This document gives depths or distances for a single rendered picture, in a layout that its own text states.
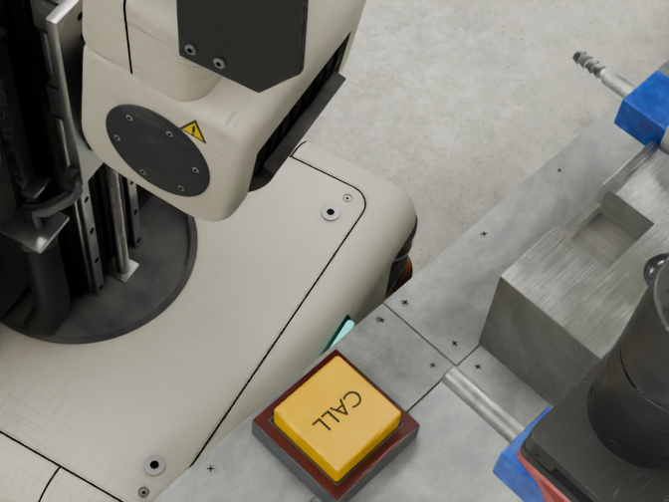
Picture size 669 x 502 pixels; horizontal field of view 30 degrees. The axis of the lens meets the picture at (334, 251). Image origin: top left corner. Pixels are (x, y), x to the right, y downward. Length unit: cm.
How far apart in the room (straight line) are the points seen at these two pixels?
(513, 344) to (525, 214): 14
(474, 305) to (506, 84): 125
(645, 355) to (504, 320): 33
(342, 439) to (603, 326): 18
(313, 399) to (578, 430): 26
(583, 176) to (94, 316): 71
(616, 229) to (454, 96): 122
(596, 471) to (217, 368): 91
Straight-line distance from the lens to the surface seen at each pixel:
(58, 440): 143
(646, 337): 53
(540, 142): 207
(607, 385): 58
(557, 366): 84
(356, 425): 81
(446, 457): 85
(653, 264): 86
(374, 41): 216
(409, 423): 84
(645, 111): 91
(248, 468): 84
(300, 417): 81
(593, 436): 60
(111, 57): 102
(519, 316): 84
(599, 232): 89
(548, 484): 62
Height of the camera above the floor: 157
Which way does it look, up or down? 56 degrees down
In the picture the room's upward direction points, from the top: 7 degrees clockwise
